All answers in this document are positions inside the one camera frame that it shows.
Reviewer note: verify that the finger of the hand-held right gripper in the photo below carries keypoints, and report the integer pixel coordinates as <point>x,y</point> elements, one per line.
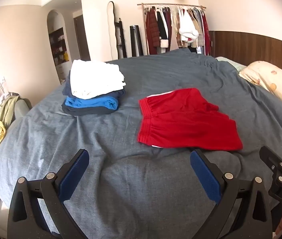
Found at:
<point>270,156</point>

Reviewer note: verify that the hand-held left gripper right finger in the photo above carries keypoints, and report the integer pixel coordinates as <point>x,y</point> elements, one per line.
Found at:
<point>204,176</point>

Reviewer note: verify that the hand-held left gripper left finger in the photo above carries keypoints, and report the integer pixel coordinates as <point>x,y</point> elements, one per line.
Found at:
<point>74,174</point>

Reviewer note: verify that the red shorts with white stripes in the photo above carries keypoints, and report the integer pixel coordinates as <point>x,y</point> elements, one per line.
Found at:
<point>188,122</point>

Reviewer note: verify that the navy folded pants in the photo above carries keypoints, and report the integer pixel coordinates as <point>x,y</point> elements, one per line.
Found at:
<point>81,112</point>

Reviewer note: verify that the blue folded pants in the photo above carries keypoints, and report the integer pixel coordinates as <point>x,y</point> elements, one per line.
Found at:
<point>88,102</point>

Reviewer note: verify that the white folded pants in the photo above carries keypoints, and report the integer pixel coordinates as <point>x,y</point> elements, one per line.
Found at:
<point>93,79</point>

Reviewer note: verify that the grey bed blanket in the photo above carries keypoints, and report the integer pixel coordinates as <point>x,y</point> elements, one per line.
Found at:
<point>106,154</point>

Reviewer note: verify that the cream printed pillow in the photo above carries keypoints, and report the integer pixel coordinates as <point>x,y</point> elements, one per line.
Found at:
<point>273,82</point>

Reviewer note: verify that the olive green garment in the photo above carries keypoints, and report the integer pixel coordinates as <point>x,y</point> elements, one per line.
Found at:
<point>7,109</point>

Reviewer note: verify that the pale green bed sheet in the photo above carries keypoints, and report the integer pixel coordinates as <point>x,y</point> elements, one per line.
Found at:
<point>230,63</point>

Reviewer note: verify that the brown wooden headboard panel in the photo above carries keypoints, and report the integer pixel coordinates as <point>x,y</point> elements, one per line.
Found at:
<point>255,46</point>

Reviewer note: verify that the arched alcove shelf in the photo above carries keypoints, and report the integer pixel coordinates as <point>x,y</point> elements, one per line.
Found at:
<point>58,47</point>

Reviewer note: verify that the dark wooden door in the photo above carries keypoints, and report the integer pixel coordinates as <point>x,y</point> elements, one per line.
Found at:
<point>81,39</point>

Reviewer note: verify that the black coat stand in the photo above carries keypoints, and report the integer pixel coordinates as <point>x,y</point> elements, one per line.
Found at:
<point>121,39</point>

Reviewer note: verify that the black tower appliance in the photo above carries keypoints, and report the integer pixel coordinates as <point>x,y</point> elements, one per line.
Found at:
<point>136,42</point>

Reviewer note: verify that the wavy standing mirror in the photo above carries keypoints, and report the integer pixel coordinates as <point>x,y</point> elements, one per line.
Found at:
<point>111,29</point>

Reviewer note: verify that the row of hanging clothes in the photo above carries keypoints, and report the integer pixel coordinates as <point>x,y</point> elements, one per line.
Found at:
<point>153,29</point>

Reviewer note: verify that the wooden clothes rack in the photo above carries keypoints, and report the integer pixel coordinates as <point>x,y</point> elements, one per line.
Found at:
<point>170,4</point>

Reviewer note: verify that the wall socket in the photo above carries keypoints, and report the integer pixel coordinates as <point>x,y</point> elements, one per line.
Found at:
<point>0,82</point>

